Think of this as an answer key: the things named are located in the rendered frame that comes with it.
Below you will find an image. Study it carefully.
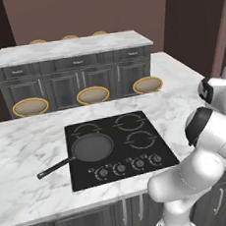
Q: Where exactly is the beige stool with yellow rim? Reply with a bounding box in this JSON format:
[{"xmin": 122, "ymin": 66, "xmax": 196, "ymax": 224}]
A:
[
  {"xmin": 61, "ymin": 33, "xmax": 80, "ymax": 41},
  {"xmin": 75, "ymin": 84, "xmax": 112, "ymax": 107},
  {"xmin": 28, "ymin": 38, "xmax": 47, "ymax": 46},
  {"xmin": 90, "ymin": 29, "xmax": 109, "ymax": 37},
  {"xmin": 11, "ymin": 95, "xmax": 51, "ymax": 120},
  {"xmin": 131, "ymin": 74, "xmax": 165, "ymax": 96}
]

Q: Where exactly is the black hob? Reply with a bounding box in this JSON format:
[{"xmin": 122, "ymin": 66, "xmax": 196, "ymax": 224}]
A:
[{"xmin": 62, "ymin": 107, "xmax": 183, "ymax": 194}]

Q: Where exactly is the dark grey frying pan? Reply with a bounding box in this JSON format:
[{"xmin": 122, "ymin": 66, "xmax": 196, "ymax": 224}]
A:
[{"xmin": 32, "ymin": 130, "xmax": 118, "ymax": 181}]

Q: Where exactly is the black hob knob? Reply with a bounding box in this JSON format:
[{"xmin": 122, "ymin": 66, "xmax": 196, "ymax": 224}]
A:
[
  {"xmin": 96, "ymin": 167, "xmax": 110, "ymax": 181},
  {"xmin": 113, "ymin": 162, "xmax": 128, "ymax": 176},
  {"xmin": 150, "ymin": 152, "xmax": 163, "ymax": 166},
  {"xmin": 133, "ymin": 157, "xmax": 146, "ymax": 171}
]

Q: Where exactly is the grey island cupboard run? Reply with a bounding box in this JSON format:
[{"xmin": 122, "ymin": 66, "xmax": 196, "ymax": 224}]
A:
[{"xmin": 0, "ymin": 27, "xmax": 160, "ymax": 122}]

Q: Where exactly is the silver cupboard handle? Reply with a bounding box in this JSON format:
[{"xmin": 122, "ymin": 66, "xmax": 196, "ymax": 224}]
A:
[
  {"xmin": 120, "ymin": 198, "xmax": 130, "ymax": 226},
  {"xmin": 137, "ymin": 194, "xmax": 146, "ymax": 222},
  {"xmin": 211, "ymin": 188, "xmax": 226, "ymax": 216}
]

